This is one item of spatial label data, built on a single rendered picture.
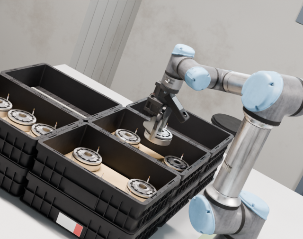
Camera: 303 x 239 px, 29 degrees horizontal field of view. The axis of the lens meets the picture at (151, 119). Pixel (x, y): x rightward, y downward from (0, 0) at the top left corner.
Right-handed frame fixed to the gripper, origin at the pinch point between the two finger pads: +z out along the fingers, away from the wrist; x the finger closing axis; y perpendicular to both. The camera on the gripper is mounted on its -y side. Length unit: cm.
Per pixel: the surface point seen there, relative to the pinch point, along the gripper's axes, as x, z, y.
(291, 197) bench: -67, 25, -51
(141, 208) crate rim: 48, 0, -19
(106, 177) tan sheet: 27.9, 9.2, 2.1
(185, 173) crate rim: 15.7, -0.6, -19.4
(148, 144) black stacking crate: -9.8, 9.1, 4.4
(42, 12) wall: -154, 31, 157
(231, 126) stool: -155, 41, 3
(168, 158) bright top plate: -2.9, 6.8, -7.1
